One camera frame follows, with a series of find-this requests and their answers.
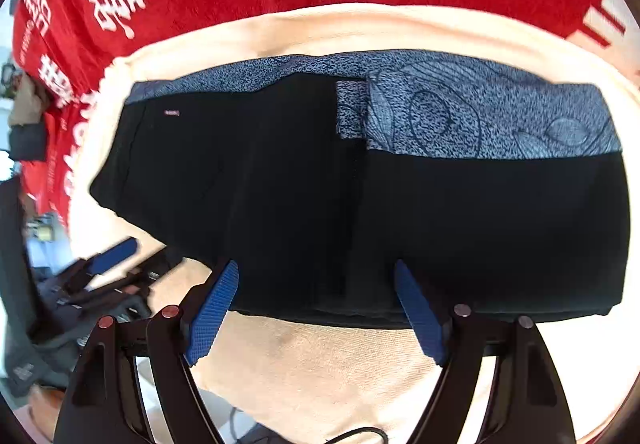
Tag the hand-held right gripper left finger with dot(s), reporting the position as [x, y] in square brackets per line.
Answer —
[212, 314]

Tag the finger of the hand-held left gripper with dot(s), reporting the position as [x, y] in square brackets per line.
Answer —
[157, 264]
[112, 255]

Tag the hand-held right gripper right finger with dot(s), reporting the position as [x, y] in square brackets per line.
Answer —
[420, 314]

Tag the black pants with blue stripes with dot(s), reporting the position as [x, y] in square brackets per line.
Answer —
[300, 199]

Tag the person's dark clothing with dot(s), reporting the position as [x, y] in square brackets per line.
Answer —
[12, 249]

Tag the peach towel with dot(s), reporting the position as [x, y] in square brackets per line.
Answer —
[325, 374]

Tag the person in background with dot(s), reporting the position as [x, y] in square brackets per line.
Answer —
[27, 141]

